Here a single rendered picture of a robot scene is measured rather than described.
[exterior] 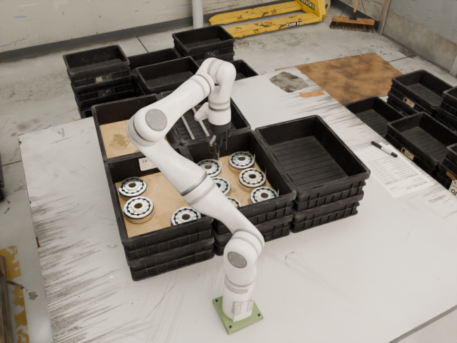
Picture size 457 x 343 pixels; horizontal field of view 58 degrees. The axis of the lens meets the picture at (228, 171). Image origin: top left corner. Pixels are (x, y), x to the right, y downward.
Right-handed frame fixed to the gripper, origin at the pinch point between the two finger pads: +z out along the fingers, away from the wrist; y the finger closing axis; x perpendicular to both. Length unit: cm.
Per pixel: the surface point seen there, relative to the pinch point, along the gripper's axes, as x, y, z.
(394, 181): -61, 46, 30
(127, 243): 11.4, -42.3, 8.3
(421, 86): -68, 195, 62
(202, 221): -5.7, -25.6, 7.8
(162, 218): 11.9, -22.5, 17.4
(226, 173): 0.9, 7.7, 17.3
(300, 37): 56, 320, 99
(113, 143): 53, 5, 17
